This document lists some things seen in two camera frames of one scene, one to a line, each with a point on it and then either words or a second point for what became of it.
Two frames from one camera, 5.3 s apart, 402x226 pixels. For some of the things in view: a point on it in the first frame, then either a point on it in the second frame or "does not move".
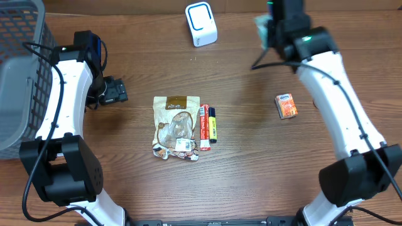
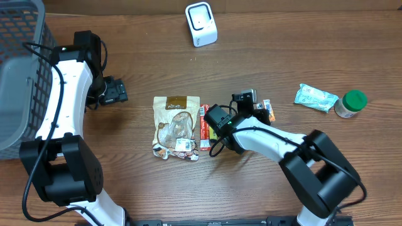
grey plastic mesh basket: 27,73 does not move
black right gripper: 272,34 → 262,115
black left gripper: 115,91 does not move
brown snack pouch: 176,120 does not move
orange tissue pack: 286,105 → 266,104
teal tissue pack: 260,22 → 315,98
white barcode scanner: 201,24 does not move
